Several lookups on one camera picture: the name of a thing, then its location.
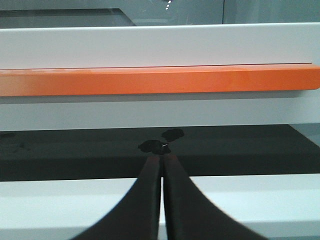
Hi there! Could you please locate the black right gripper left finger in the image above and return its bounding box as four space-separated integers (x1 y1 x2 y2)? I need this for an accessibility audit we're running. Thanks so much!
74 156 161 240

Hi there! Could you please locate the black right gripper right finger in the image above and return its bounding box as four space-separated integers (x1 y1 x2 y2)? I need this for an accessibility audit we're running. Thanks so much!
163 155 265 240

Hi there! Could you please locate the orange sash handle bar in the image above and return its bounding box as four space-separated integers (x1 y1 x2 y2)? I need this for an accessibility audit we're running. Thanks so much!
0 63 320 97

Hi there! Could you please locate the white fume hood sash frame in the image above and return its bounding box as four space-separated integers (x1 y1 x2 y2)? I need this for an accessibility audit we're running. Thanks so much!
0 23 320 131

